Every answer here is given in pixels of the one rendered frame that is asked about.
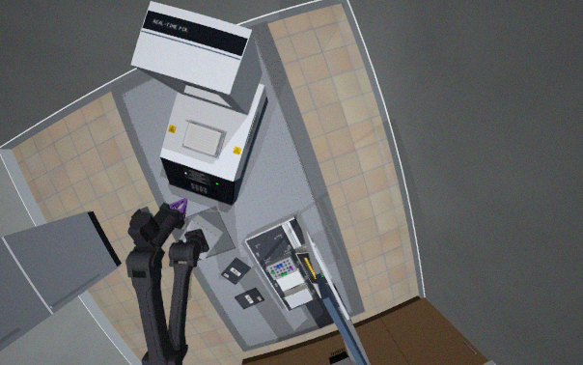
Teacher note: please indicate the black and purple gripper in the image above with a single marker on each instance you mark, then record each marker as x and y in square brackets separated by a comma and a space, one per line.
[175, 218]

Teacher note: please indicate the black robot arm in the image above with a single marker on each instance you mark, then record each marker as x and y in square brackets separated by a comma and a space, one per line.
[144, 229]

